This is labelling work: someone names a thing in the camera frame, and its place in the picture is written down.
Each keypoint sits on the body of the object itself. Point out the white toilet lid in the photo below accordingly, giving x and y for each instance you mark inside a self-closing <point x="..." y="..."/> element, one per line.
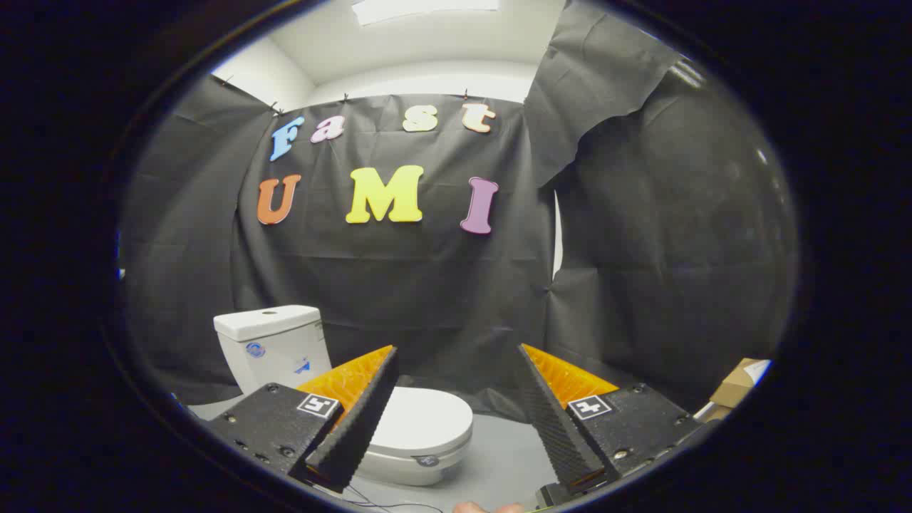
<point x="427" y="417"/>

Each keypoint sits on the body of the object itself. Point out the cardboard box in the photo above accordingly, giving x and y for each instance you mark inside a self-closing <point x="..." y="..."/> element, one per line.
<point x="734" y="390"/>

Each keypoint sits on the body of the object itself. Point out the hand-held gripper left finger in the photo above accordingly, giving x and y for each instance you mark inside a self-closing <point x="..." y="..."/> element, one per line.
<point x="360" y="420"/>

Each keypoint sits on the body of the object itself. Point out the black backdrop cloth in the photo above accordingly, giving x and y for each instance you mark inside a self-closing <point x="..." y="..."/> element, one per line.
<point x="427" y="285"/>

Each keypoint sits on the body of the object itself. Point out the ceiling light panel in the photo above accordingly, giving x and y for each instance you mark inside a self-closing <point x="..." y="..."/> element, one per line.
<point x="420" y="8"/>

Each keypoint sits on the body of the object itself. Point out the white ceramic toilet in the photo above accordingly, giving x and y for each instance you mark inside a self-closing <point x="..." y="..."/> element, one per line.
<point x="274" y="353"/>

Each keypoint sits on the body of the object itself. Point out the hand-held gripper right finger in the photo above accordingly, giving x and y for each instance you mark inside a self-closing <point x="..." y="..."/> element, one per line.
<point x="552" y="420"/>

